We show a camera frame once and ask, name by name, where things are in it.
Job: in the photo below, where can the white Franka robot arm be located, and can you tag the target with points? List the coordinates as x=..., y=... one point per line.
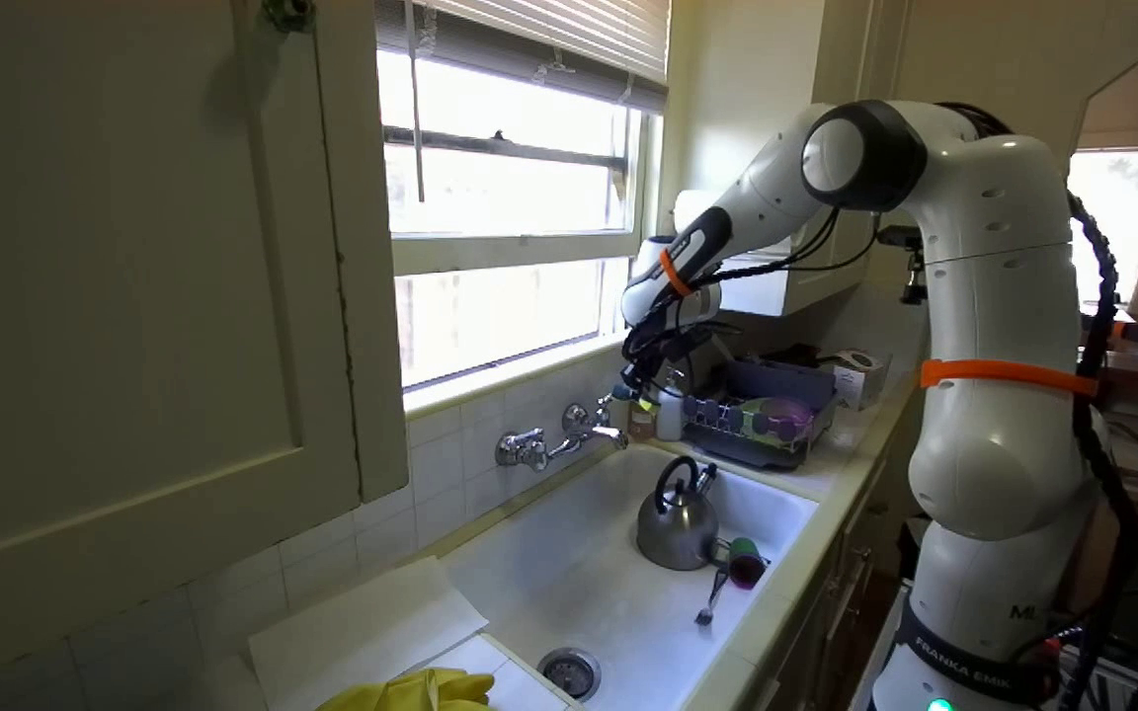
x=989, y=331

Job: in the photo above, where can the kitchen window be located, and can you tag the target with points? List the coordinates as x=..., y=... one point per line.
x=504, y=198

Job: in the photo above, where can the yellow rubber gloves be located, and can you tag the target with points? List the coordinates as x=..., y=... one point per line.
x=412, y=695

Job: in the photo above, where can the chrome wall tap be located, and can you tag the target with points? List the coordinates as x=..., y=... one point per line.
x=550, y=442

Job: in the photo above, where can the white soap pump bottle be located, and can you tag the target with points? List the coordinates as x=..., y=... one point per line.
x=668, y=418

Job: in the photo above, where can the dish drying rack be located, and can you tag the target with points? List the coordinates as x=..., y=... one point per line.
x=761, y=418

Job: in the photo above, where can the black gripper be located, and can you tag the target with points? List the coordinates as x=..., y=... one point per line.
x=668, y=344

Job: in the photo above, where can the metal sink drain strainer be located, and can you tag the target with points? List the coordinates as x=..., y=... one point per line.
x=570, y=674

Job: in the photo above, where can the small white box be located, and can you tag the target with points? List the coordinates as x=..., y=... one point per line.
x=859, y=379

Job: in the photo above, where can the white sink basin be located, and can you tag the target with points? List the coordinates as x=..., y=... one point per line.
x=595, y=579

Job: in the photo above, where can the cream cabinet door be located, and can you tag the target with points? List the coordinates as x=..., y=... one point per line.
x=134, y=262

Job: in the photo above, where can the dark pump bottle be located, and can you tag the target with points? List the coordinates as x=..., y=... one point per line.
x=643, y=421

